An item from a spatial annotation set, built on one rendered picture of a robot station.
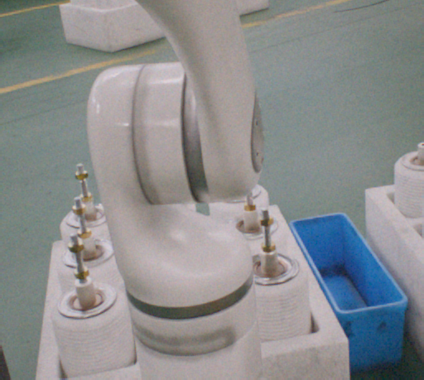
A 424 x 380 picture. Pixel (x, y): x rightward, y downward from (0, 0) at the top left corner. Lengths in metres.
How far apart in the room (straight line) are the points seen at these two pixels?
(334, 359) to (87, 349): 0.31
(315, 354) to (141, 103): 0.56
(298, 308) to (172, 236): 0.46
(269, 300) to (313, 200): 0.77
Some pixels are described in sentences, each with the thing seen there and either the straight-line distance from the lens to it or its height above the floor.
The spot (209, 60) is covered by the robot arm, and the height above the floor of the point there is 0.65.
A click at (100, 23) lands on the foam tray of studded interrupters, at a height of 0.13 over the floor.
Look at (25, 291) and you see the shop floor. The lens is 1.47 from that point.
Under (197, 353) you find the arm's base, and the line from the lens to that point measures 0.49.
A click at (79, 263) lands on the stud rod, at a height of 0.31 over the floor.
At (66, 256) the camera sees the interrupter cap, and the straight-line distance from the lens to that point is 1.03.
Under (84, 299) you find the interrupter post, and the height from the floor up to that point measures 0.26.
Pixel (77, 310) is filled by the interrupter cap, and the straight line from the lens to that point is 0.91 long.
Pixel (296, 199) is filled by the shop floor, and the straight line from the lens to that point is 1.65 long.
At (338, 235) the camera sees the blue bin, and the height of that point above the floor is 0.08.
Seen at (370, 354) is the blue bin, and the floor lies 0.03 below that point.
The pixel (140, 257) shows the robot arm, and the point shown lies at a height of 0.52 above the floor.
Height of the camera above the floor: 0.75
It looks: 24 degrees down
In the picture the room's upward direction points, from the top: 7 degrees counter-clockwise
